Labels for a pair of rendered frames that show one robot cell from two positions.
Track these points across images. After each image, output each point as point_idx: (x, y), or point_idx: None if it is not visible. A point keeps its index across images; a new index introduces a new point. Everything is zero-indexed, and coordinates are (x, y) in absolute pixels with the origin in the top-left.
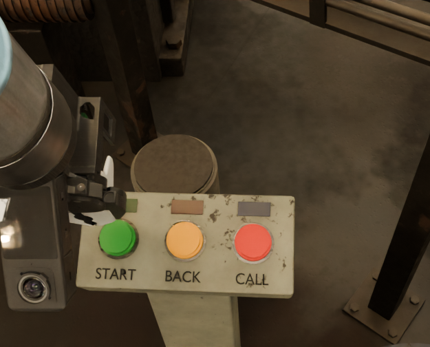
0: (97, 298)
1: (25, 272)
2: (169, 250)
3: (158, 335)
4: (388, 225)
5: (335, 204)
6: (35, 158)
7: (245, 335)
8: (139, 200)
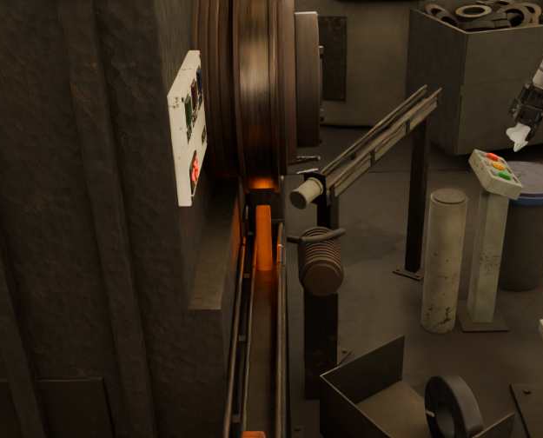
0: (443, 363)
1: None
2: (503, 168)
3: (456, 337)
4: (365, 268)
5: (354, 282)
6: None
7: None
8: (489, 169)
